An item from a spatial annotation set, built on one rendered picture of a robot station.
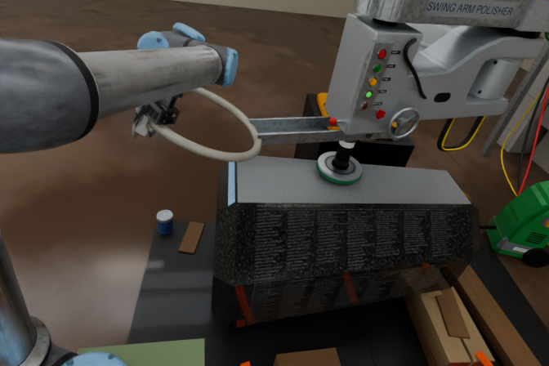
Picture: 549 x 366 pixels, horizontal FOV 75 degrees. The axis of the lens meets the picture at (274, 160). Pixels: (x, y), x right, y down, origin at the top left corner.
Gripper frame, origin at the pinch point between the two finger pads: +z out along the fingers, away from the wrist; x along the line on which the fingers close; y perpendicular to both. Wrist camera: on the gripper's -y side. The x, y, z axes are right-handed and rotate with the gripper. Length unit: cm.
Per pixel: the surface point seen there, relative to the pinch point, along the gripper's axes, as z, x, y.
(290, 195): 13, 59, 33
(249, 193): 19, 48, 21
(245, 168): 18, 59, 8
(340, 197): 4, 74, 48
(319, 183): 6, 75, 37
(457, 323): 36, 125, 128
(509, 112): -63, 335, 79
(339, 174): -2, 79, 41
